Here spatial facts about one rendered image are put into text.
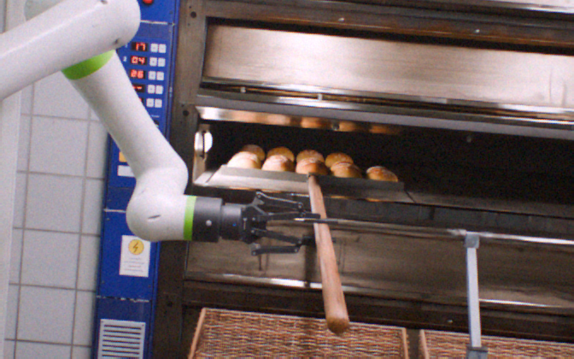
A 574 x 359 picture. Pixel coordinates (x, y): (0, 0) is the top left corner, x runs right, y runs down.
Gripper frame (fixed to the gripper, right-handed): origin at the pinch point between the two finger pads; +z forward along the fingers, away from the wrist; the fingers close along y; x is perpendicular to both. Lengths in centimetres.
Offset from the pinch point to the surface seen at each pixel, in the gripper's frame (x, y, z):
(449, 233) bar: -29.9, 2.5, 31.3
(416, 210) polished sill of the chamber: -67, 2, 28
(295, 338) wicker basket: -63, 39, -1
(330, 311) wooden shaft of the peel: 77, 0, -1
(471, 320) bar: -14.8, 19.0, 35.6
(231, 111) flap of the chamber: -56, -20, -23
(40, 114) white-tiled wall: -69, -14, -75
